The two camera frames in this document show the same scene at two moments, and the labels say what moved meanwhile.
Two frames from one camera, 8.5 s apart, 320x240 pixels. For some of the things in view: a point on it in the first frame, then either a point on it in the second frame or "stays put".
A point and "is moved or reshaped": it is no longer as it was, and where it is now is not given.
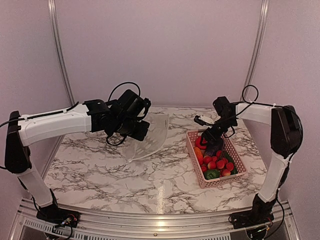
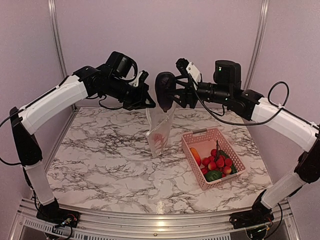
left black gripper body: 125,127 → 118,89
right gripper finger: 210,145 → 183,77
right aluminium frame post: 255,57 stays put
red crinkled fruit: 198,143 → 158,138
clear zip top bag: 136,150 is moved or reshaped
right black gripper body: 224,125 → 220,94
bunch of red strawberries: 217,162 stays put
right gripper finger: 201,140 → 176,98
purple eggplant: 212,152 → 165,83
